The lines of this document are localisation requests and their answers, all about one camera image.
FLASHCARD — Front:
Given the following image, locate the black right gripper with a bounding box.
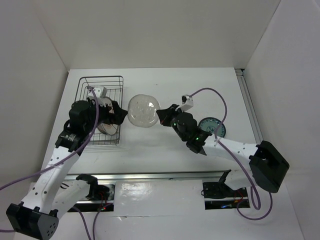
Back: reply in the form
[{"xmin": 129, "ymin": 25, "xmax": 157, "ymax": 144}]
[{"xmin": 156, "ymin": 103, "xmax": 188, "ymax": 142}]

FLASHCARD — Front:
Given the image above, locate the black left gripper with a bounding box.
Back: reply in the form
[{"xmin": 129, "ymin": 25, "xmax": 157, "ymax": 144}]
[{"xmin": 84, "ymin": 98, "xmax": 127, "ymax": 133}]

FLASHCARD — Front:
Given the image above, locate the orange sunburst plate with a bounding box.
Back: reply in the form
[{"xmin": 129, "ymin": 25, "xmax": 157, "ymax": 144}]
[{"xmin": 97, "ymin": 97, "xmax": 119, "ymax": 136}]

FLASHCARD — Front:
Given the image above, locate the clear glass plate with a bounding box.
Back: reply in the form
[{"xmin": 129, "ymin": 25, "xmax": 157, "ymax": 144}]
[{"xmin": 127, "ymin": 94, "xmax": 161, "ymax": 128}]

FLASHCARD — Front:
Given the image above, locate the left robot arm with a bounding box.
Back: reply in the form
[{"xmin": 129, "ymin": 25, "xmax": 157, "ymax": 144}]
[{"xmin": 6, "ymin": 99, "xmax": 128, "ymax": 240}]

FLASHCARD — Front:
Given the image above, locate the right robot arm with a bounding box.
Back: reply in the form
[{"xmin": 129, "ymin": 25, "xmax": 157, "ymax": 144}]
[{"xmin": 156, "ymin": 104, "xmax": 290, "ymax": 193}]

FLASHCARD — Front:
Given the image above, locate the blue floral plate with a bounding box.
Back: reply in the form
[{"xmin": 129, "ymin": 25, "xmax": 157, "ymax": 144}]
[{"xmin": 198, "ymin": 117, "xmax": 227, "ymax": 138}]

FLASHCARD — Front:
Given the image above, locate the metal wire dish rack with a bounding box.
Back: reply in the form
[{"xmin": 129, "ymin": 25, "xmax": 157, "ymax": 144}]
[{"xmin": 74, "ymin": 75, "xmax": 124, "ymax": 146}]

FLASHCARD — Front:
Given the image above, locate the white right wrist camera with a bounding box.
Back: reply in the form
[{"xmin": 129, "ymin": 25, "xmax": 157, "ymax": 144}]
[{"xmin": 175, "ymin": 94, "xmax": 194, "ymax": 112}]

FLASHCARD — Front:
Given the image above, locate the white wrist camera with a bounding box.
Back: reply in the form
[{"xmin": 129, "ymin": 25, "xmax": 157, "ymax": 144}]
[
  {"xmin": 87, "ymin": 85, "xmax": 107, "ymax": 107},
  {"xmin": 175, "ymin": 94, "xmax": 194, "ymax": 112}
]

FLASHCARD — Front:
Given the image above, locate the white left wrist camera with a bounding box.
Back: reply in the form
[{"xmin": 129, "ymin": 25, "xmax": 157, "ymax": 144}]
[{"xmin": 87, "ymin": 85, "xmax": 107, "ymax": 107}]

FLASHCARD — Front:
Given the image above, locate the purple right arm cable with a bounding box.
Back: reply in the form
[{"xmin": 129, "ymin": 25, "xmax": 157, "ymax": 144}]
[{"xmin": 189, "ymin": 87, "xmax": 273, "ymax": 221}]

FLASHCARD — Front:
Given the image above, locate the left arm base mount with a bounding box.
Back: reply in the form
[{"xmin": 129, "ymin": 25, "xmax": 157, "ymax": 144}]
[{"xmin": 75, "ymin": 173, "xmax": 116, "ymax": 212}]

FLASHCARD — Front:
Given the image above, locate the aluminium frame rail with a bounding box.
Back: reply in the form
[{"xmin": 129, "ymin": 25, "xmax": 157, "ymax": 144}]
[{"xmin": 234, "ymin": 68, "xmax": 264, "ymax": 143}]

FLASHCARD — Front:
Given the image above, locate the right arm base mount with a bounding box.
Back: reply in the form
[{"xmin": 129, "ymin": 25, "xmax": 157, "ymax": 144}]
[{"xmin": 200, "ymin": 170, "xmax": 250, "ymax": 210}]

